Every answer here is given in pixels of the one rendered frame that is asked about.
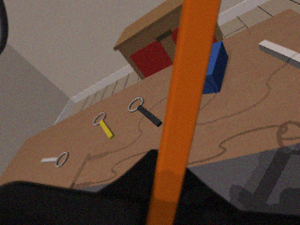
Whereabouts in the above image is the orange long bar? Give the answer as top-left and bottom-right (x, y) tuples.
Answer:
(146, 0), (221, 225)

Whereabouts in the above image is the blue rectangular block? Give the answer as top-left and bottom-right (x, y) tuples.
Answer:
(202, 41), (228, 95)

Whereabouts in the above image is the grey loop with yellow handle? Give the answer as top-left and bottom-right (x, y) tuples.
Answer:
(93, 112), (114, 140)

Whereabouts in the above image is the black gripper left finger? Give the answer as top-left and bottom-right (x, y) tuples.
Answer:
(0, 149), (158, 225)

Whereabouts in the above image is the grey loop with flat handle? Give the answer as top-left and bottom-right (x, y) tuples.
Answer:
(40, 152), (68, 167)

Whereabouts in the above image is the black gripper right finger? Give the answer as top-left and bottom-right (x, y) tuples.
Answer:
(172, 167), (300, 225)

